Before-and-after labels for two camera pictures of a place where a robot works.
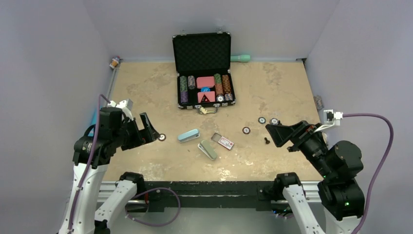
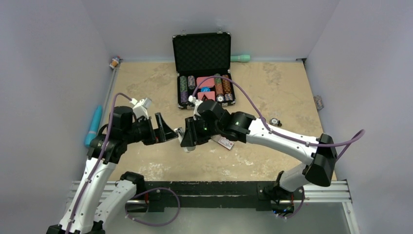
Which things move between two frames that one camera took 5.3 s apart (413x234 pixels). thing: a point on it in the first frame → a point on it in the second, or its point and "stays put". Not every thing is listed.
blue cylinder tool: x=94 y=120 stays put
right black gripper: x=297 y=132 → x=192 y=136
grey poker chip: x=273 y=121 stays put
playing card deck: x=224 y=142 stays put
